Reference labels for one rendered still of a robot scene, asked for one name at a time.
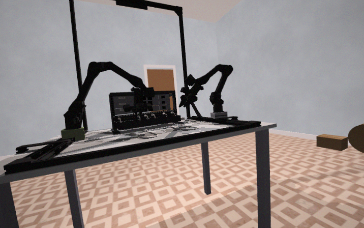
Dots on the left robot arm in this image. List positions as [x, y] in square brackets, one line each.
[215, 97]

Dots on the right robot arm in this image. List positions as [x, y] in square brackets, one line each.
[94, 68]

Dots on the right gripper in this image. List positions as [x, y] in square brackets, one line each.
[128, 108]

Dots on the black patch panel rack frame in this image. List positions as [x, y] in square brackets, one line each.
[159, 102]

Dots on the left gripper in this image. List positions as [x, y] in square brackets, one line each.
[187, 100]

